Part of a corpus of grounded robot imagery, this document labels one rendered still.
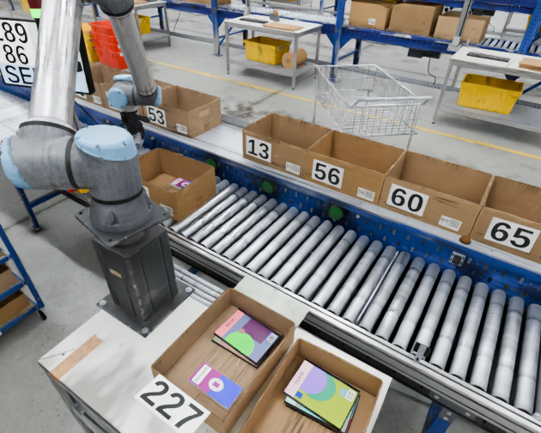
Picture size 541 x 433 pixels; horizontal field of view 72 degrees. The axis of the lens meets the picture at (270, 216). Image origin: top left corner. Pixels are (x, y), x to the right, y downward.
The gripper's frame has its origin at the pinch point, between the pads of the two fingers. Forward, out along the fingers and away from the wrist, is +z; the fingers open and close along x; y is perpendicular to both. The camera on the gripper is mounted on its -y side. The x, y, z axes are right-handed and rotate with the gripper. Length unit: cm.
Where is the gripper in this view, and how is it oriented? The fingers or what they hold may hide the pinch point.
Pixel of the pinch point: (140, 143)
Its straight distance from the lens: 217.9
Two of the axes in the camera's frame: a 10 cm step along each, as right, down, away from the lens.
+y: -5.4, 5.0, -6.7
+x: 8.4, 3.4, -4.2
